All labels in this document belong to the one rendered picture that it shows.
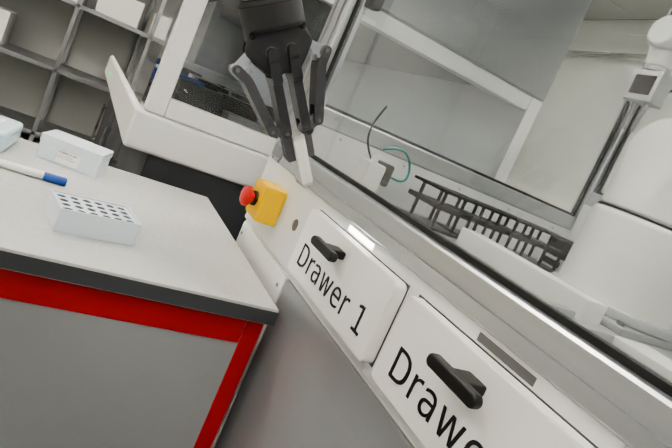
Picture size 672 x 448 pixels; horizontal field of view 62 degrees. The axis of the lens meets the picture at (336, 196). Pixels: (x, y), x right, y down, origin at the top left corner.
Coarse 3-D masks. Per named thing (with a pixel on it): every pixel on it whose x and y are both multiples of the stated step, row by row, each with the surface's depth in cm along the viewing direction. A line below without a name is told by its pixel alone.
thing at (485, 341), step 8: (480, 336) 55; (488, 344) 54; (496, 352) 53; (504, 352) 52; (504, 360) 52; (512, 360) 51; (512, 368) 51; (520, 368) 50; (520, 376) 50; (528, 376) 49
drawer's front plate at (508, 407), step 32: (416, 320) 61; (384, 352) 64; (416, 352) 60; (448, 352) 56; (480, 352) 53; (384, 384) 62; (416, 384) 58; (512, 384) 48; (416, 416) 57; (448, 416) 53; (480, 416) 50; (512, 416) 47; (544, 416) 45
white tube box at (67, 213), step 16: (64, 192) 89; (48, 208) 86; (64, 208) 83; (80, 208) 86; (96, 208) 88; (112, 208) 92; (128, 208) 94; (64, 224) 82; (80, 224) 84; (96, 224) 85; (112, 224) 86; (128, 224) 88; (112, 240) 87; (128, 240) 89
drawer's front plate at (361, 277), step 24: (312, 216) 90; (336, 240) 81; (288, 264) 92; (312, 264) 85; (336, 264) 79; (360, 264) 74; (312, 288) 83; (360, 288) 72; (384, 288) 68; (336, 312) 75; (360, 312) 71; (384, 312) 67; (360, 336) 69; (384, 336) 68; (360, 360) 68
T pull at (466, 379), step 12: (432, 360) 52; (444, 360) 52; (444, 372) 50; (456, 372) 50; (468, 372) 52; (456, 384) 49; (468, 384) 48; (480, 384) 50; (468, 396) 47; (480, 396) 47
